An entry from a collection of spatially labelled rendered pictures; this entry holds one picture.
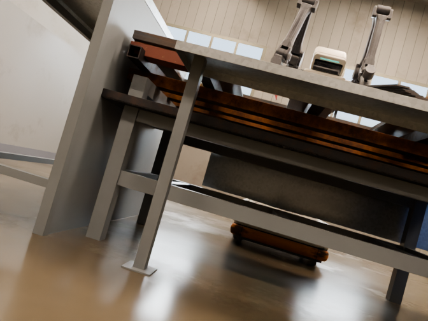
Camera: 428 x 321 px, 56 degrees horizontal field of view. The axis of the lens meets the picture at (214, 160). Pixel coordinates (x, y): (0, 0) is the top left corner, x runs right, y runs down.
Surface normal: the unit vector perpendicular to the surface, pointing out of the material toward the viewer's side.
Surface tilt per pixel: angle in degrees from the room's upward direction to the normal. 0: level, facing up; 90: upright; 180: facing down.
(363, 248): 90
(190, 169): 90
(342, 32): 90
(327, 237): 90
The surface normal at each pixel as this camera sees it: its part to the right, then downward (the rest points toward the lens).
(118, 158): -0.11, -0.07
